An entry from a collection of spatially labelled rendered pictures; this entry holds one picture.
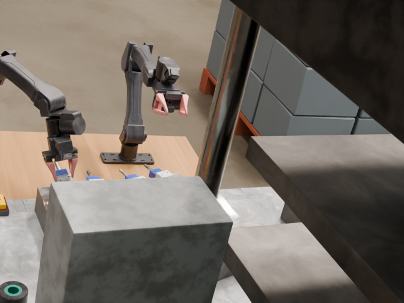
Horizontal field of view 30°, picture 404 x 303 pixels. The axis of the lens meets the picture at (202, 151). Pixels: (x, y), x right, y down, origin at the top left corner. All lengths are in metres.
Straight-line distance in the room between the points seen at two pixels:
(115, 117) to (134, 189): 3.60
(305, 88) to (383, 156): 2.76
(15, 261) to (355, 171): 1.14
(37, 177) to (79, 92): 2.62
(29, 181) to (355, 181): 1.45
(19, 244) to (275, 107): 2.57
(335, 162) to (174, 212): 0.36
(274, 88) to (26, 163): 2.22
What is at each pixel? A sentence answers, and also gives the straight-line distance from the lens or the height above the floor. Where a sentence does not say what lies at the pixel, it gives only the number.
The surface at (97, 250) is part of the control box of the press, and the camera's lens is 1.29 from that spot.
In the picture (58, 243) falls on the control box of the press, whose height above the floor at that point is 1.40.
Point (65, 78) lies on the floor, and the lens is 5.44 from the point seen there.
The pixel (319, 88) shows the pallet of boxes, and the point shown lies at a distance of 4.40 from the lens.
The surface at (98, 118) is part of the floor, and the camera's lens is 4.93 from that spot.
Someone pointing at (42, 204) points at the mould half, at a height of 0.88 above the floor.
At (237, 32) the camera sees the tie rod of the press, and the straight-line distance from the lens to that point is 1.47.
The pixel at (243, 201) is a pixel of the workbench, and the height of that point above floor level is 0.80.
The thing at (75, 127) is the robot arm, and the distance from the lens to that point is 2.30.
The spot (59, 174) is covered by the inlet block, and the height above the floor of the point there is 0.93.
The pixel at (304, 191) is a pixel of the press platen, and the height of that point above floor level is 1.54.
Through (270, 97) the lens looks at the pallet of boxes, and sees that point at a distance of 4.66.
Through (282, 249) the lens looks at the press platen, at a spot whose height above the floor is 1.29.
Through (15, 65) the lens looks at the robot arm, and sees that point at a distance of 2.43.
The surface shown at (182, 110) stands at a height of 1.18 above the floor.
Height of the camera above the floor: 2.19
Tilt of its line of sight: 27 degrees down
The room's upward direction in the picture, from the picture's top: 13 degrees clockwise
